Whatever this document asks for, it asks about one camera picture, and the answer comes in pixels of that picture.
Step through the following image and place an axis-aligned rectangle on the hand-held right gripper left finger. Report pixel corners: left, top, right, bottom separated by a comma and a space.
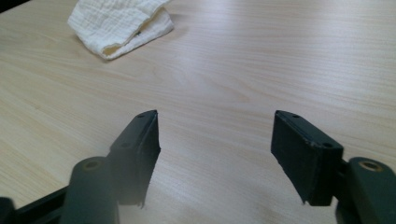
106, 109, 162, 209

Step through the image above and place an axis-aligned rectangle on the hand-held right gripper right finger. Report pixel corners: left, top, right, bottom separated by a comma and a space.
270, 109, 345, 207

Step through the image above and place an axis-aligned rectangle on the white cotton cloth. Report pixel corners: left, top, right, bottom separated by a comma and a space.
67, 0, 176, 61

